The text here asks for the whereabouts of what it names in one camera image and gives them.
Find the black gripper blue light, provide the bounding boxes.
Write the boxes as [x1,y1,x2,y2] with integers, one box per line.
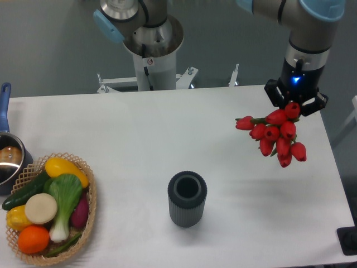
[264,60,329,117]

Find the red tulip bouquet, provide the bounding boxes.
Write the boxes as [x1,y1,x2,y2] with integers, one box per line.
[235,102,307,168]

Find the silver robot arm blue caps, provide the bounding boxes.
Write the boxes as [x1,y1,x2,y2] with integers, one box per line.
[93,1,345,116]

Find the dark grey ribbed vase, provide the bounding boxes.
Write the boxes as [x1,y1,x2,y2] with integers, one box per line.
[167,171,208,228]

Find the black device at table edge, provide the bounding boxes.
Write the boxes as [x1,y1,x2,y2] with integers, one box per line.
[336,226,356,256]

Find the green bok choy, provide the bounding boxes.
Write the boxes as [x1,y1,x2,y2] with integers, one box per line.
[44,174,83,243]

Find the purple sweet potato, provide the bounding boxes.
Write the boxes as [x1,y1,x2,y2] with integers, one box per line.
[70,193,89,229]

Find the yellow squash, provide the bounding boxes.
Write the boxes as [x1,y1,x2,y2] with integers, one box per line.
[45,157,89,189]

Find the green chili pepper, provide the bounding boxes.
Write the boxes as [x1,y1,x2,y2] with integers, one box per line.
[44,232,82,258]

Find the beige round biscuit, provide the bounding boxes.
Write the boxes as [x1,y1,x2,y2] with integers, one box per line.
[25,193,57,224]

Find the woven wicker basket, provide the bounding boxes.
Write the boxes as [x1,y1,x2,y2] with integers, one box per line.
[6,152,97,266]

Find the dark green cucumber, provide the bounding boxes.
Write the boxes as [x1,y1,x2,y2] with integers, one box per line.
[2,170,50,210]

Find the orange fruit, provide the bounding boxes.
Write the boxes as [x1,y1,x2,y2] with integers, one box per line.
[17,225,50,254]

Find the yellow bell pepper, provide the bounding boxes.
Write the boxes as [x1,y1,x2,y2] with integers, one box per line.
[6,205,33,231]

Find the white metal base frame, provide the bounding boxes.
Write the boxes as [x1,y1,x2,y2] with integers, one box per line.
[97,63,239,93]

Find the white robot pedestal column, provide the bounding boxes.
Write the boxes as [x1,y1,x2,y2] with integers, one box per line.
[124,15,184,92]

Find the blue handled saucepan with lid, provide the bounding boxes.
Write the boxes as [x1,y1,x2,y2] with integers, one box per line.
[1,83,33,196]

